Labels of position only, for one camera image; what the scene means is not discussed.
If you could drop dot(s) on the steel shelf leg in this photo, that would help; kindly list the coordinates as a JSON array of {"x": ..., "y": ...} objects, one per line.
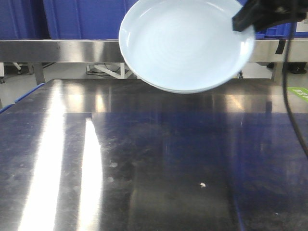
[
  {"x": 277, "y": 73},
  {"x": 38, "y": 72}
]

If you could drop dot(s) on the black tape strip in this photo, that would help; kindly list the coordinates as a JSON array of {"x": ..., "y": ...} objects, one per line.
[{"x": 280, "y": 47}]

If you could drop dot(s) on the blue plastic crate left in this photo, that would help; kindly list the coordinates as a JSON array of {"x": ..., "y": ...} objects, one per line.
[{"x": 85, "y": 19}]

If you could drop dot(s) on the steel shelf leg right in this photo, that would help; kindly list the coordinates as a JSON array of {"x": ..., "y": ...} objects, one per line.
[{"x": 277, "y": 73}]

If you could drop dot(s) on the steel shelf leg left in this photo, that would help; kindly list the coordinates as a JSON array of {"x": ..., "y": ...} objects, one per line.
[{"x": 38, "y": 72}]

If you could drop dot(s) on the white paper label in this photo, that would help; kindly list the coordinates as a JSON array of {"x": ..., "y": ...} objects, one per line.
[{"x": 302, "y": 27}]

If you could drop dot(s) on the blue plastic crate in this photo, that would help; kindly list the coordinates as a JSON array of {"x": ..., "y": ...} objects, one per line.
[
  {"x": 85, "y": 19},
  {"x": 279, "y": 32}
]

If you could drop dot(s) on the green floor sign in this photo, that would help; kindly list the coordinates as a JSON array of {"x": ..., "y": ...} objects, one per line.
[{"x": 300, "y": 92}]

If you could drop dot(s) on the blue plastic crate right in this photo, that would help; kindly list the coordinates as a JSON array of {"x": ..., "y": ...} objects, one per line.
[{"x": 279, "y": 32}]

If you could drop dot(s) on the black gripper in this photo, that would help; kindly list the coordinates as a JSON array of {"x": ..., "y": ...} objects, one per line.
[{"x": 273, "y": 13}]

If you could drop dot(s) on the white metal frame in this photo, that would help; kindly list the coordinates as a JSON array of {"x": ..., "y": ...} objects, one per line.
[{"x": 114, "y": 70}]

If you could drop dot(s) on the blue table edge trim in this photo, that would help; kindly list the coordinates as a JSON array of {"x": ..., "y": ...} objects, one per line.
[{"x": 3, "y": 109}]

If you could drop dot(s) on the light blue plate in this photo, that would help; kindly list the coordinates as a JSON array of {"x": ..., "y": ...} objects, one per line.
[
  {"x": 186, "y": 83},
  {"x": 184, "y": 36}
]

